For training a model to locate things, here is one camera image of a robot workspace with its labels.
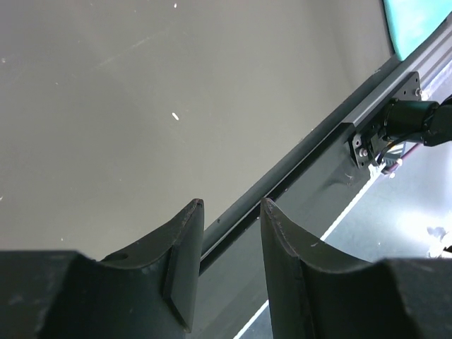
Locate folded teal t shirt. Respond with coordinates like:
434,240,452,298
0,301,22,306
383,0,451,61

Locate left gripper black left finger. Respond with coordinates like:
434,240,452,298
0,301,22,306
1,199,204,338

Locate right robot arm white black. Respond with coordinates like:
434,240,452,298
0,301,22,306
365,97,451,167

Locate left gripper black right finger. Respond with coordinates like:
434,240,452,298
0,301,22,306
261,198,451,338

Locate aluminium frame rail front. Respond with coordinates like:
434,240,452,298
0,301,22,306
403,30,451,100

